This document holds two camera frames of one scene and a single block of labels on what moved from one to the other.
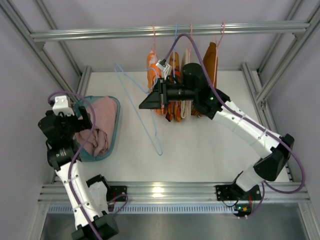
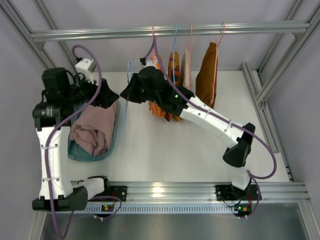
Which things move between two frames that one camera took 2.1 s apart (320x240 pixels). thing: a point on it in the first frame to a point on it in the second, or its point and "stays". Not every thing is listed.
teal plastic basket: (85, 155) stays
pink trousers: (98, 140) stays
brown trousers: (210, 60) stays
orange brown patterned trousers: (174, 108) stays
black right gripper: (162, 93) to (135, 87)
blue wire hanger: (149, 91) to (128, 75)
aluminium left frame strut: (42, 52) stays
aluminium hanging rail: (38, 37) stays
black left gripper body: (81, 120) to (100, 90)
